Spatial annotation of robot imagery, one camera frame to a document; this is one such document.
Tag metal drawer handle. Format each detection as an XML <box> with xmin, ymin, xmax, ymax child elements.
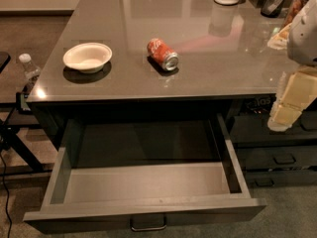
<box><xmin>130</xmin><ymin>214</ymin><xmax>167</xmax><ymax>232</ymax></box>

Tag clear plastic water bottle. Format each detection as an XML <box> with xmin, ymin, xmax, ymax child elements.
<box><xmin>19</xmin><ymin>54</ymin><xmax>42</xmax><ymax>83</ymax></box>

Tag white paper bowl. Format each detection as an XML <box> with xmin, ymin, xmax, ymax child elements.
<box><xmin>62</xmin><ymin>43</ymin><xmax>112</xmax><ymax>73</ymax></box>

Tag red coke can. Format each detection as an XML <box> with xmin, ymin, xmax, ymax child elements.
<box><xmin>147</xmin><ymin>38</ymin><xmax>178</xmax><ymax>71</ymax></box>

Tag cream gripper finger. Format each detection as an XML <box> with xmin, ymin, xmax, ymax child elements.
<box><xmin>267</xmin><ymin>103</ymin><xmax>302</xmax><ymax>132</ymax></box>

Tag snack bag on counter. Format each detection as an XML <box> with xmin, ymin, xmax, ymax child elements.
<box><xmin>267</xmin><ymin>24</ymin><xmax>291</xmax><ymax>50</ymax></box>

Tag lower right closed drawers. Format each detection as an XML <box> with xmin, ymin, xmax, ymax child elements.
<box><xmin>226</xmin><ymin>95</ymin><xmax>317</xmax><ymax>187</ymax></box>

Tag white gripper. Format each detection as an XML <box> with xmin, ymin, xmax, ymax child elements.
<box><xmin>279</xmin><ymin>0</ymin><xmax>317</xmax><ymax>111</ymax></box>

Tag grey cabinet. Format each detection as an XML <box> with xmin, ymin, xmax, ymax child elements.
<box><xmin>25</xmin><ymin>0</ymin><xmax>317</xmax><ymax>151</ymax></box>

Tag open grey top drawer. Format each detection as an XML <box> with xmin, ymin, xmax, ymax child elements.
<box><xmin>24</xmin><ymin>116</ymin><xmax>266</xmax><ymax>234</ymax></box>

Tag black cable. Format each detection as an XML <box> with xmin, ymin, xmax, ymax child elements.
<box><xmin>0</xmin><ymin>149</ymin><xmax>14</xmax><ymax>238</ymax></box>

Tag black side table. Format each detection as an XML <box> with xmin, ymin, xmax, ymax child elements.
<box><xmin>0</xmin><ymin>51</ymin><xmax>53</xmax><ymax>177</ymax></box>

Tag glass jar of snacks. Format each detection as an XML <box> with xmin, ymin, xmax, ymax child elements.
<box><xmin>282</xmin><ymin>0</ymin><xmax>309</xmax><ymax>27</ymax></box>

